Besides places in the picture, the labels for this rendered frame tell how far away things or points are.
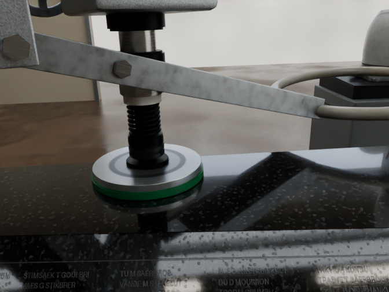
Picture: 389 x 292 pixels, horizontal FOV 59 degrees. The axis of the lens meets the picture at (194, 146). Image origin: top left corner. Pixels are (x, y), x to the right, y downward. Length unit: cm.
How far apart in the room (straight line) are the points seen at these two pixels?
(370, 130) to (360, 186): 85
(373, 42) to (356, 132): 38
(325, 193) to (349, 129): 88
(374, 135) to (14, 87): 521
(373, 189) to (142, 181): 40
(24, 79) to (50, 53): 532
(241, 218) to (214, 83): 26
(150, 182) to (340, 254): 31
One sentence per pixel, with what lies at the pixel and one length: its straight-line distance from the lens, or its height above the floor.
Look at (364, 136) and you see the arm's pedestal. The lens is 152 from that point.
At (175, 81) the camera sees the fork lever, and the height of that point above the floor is 101.
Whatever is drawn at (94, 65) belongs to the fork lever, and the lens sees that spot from 55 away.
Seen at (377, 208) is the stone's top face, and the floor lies 82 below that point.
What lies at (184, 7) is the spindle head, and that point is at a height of 113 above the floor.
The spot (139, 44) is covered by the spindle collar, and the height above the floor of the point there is 107.
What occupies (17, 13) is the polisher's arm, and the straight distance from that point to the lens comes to 51.
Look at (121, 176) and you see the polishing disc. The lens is 63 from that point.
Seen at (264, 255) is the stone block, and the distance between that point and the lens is 51.
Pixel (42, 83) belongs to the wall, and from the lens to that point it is 576.
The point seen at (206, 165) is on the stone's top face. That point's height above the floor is 82.
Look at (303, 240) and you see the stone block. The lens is 53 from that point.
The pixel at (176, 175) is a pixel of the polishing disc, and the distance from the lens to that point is 62.
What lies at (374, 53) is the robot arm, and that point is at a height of 96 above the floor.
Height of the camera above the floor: 111
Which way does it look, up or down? 20 degrees down
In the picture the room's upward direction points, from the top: 2 degrees counter-clockwise
